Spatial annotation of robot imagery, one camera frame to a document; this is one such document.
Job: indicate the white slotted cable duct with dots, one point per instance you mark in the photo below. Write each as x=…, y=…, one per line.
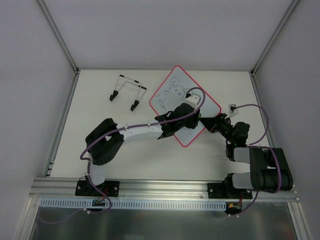
x=133, y=204

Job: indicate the left aluminium frame post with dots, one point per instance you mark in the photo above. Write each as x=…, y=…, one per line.
x=57, y=34

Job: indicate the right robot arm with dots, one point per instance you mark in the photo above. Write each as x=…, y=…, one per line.
x=268, y=168

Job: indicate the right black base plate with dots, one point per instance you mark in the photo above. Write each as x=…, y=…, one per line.
x=223, y=191

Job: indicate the aluminium frame post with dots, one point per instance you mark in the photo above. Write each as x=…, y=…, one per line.
x=57, y=34
x=275, y=34

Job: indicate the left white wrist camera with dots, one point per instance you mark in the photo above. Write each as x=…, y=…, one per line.
x=193, y=99

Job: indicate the wire whiteboard stand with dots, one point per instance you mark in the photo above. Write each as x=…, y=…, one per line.
x=129, y=86

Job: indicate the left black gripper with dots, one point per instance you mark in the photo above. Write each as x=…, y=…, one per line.
x=189, y=116

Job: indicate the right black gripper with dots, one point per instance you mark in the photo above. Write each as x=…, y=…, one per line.
x=210, y=124

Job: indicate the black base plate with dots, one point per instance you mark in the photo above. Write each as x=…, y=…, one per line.
x=223, y=191
x=85, y=189

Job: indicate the pink framed whiteboard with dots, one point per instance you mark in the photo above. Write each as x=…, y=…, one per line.
x=171, y=93

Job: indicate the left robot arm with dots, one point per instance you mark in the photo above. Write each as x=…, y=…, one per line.
x=104, y=142

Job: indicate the right aluminium frame post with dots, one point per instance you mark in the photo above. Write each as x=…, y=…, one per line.
x=275, y=34

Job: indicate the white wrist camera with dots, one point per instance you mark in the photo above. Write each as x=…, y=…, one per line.
x=193, y=99
x=232, y=109

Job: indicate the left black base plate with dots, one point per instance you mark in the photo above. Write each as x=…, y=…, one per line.
x=85, y=189

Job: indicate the aluminium mounting rail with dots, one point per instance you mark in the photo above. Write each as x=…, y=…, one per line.
x=128, y=189

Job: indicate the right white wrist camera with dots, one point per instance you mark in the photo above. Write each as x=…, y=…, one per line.
x=232, y=109

